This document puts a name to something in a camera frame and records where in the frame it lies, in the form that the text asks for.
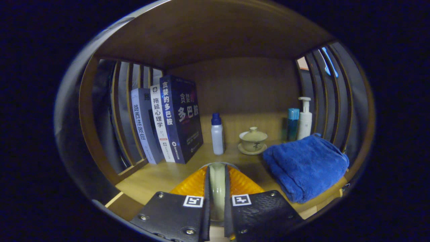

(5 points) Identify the wooden countertop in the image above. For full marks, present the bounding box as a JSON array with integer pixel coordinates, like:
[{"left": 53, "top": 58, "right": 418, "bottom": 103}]
[{"left": 114, "top": 134, "right": 350, "bottom": 220}]

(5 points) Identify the blue folded towel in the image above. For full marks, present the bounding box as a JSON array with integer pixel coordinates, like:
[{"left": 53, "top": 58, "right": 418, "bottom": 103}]
[{"left": 262, "top": 133, "right": 350, "bottom": 204}]

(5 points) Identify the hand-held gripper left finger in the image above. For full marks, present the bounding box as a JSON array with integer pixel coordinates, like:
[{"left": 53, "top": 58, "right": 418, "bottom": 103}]
[{"left": 129, "top": 165, "right": 211, "bottom": 242}]

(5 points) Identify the white pump bottle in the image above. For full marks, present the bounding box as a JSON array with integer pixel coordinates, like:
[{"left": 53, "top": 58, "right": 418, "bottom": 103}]
[{"left": 296, "top": 97, "right": 313, "bottom": 140}]

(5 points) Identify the dark navy book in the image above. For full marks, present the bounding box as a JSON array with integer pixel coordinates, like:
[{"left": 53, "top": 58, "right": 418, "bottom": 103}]
[{"left": 159, "top": 75, "right": 204, "bottom": 164}]

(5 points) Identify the white bottle with blue cap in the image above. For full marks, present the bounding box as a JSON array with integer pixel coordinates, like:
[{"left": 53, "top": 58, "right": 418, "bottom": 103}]
[{"left": 211, "top": 113, "right": 225, "bottom": 156}]

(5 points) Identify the green handled scrub sponge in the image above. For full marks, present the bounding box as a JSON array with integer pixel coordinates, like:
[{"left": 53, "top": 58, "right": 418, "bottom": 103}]
[{"left": 206, "top": 162, "right": 240, "bottom": 242}]

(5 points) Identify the wooden cabinet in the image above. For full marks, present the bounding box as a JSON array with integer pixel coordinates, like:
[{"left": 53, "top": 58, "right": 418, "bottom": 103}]
[{"left": 79, "top": 0, "right": 376, "bottom": 222}]

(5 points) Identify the teal bottle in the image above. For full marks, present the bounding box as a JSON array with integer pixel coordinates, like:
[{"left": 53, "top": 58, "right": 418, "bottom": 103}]
[{"left": 287, "top": 108, "right": 300, "bottom": 142}]

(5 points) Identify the beige lidded teacup with saucer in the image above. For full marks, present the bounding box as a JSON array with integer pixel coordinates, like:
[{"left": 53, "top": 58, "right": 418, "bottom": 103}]
[{"left": 238, "top": 126, "right": 268, "bottom": 155}]

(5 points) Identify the lavender book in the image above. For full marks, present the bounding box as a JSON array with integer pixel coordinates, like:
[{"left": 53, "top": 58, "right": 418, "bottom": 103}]
[{"left": 131, "top": 88, "right": 165, "bottom": 165}]

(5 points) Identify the white book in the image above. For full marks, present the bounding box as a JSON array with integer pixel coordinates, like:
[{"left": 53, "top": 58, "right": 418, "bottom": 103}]
[{"left": 150, "top": 84, "right": 176, "bottom": 163}]

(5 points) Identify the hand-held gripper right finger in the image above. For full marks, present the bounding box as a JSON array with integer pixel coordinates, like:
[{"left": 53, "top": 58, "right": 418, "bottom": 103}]
[{"left": 224, "top": 165, "right": 304, "bottom": 242}]

